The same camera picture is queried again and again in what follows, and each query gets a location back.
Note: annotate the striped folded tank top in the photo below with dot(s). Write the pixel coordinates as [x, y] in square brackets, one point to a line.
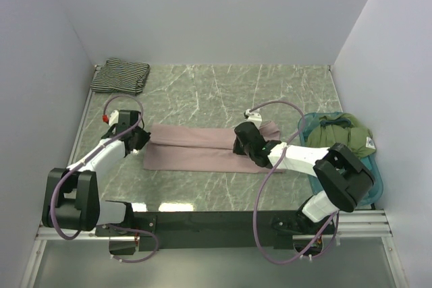
[118, 76]

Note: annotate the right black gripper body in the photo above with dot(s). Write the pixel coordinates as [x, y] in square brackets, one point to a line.
[239, 149]

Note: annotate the green tank top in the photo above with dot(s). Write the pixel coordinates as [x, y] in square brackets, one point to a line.
[344, 128]

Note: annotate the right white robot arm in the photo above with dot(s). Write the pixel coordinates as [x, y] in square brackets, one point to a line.
[344, 179]

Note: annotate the pink tank top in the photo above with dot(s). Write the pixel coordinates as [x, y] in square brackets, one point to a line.
[181, 148]

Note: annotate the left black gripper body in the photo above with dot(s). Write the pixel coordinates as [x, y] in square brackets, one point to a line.
[142, 137]

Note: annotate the teal plastic bin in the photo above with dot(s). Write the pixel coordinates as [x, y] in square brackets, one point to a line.
[312, 120]

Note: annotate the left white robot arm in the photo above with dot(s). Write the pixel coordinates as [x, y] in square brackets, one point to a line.
[72, 194]

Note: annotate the black base beam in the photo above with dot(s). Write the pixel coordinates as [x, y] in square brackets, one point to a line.
[230, 229]

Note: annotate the aluminium rail frame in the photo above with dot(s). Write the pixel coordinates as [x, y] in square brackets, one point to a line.
[216, 95]

